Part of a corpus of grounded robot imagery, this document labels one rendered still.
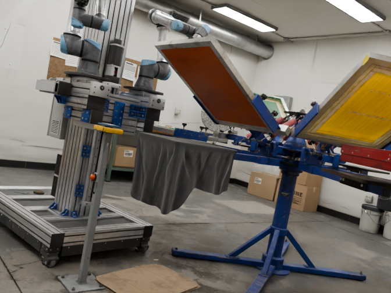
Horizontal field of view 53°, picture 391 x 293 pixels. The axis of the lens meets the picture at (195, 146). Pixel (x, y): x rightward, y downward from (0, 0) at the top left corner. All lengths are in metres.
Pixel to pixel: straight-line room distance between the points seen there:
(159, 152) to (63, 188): 1.04
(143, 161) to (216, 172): 0.46
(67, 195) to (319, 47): 5.62
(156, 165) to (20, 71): 3.88
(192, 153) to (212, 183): 0.26
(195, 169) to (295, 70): 5.62
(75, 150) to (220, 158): 1.14
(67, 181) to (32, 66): 3.16
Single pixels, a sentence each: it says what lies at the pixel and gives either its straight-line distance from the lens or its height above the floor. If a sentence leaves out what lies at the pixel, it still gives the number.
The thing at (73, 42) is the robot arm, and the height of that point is 1.44.
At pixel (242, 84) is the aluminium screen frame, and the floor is 1.35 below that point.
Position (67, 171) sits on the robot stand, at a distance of 3.10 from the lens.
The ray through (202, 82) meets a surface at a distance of 2.63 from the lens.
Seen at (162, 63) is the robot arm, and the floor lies 1.49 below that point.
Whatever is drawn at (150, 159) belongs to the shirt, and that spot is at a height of 0.80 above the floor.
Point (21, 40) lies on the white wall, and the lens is 5.98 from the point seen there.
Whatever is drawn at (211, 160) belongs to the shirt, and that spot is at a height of 0.87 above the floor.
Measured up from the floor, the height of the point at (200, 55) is 1.47.
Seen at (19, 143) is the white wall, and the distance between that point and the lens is 6.03.
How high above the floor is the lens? 1.06
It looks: 3 degrees down
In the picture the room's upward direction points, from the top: 11 degrees clockwise
